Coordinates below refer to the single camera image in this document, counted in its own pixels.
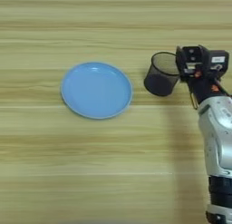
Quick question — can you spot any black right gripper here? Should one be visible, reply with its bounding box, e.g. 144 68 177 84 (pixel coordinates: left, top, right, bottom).
176 44 230 105

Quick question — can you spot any black mesh pen cup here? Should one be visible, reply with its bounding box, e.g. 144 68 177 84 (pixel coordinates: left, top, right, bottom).
143 51 182 97

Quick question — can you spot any blue round plate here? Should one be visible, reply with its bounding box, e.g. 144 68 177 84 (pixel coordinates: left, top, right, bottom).
61 62 134 120

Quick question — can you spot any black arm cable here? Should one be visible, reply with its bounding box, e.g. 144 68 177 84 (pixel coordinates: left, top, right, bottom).
212 77 232 99

